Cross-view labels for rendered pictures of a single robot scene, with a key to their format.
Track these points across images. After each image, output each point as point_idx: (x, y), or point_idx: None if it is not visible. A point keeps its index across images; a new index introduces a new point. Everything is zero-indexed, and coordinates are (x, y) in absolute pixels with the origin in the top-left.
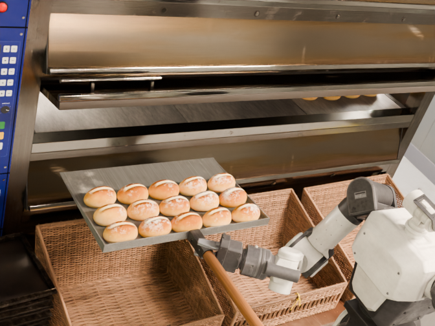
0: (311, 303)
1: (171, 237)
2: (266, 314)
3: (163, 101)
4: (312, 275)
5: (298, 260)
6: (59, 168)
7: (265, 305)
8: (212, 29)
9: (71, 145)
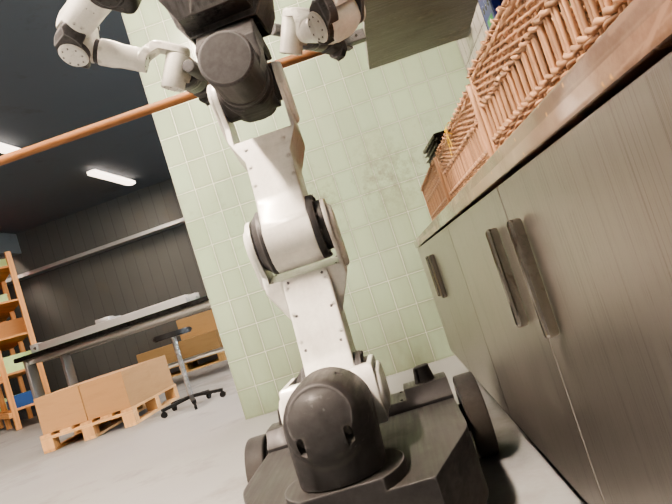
0: (468, 148)
1: (365, 43)
2: (452, 167)
3: None
4: (315, 38)
5: (282, 15)
6: None
7: (440, 144)
8: None
9: None
